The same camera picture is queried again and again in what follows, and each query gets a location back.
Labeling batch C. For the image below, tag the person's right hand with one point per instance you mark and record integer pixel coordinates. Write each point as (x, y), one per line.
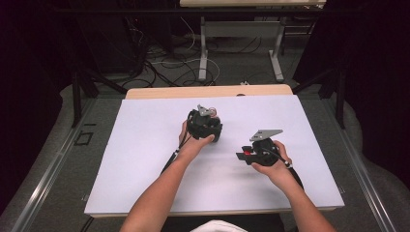
(277, 170)

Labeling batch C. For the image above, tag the person's left hand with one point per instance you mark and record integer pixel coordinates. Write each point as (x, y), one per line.
(193, 146)

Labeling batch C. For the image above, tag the white metal frame desk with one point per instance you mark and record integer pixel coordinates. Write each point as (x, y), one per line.
(241, 29)

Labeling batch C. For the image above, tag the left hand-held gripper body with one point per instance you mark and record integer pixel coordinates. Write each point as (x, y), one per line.
(201, 124)

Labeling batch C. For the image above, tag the wooden table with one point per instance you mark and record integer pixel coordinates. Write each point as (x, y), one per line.
(209, 91)

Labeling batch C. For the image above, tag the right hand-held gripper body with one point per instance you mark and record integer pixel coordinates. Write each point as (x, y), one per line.
(266, 151)

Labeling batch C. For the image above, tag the red bottle cap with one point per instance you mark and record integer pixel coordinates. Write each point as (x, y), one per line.
(247, 152)

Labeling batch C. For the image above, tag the metal floor rail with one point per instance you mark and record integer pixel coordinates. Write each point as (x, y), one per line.
(361, 170)
(48, 180)

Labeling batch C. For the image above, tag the black metal stand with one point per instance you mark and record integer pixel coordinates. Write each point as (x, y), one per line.
(340, 96)
(76, 96)

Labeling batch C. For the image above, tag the black horizontal bar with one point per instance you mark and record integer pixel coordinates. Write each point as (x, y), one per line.
(161, 11)

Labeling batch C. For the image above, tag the black table grommet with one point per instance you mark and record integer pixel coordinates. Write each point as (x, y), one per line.
(240, 94)

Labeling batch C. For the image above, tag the white table cover sheet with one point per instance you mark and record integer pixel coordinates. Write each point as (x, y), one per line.
(145, 145)

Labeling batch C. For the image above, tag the person's white clothing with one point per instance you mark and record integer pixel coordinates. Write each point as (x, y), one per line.
(219, 226)

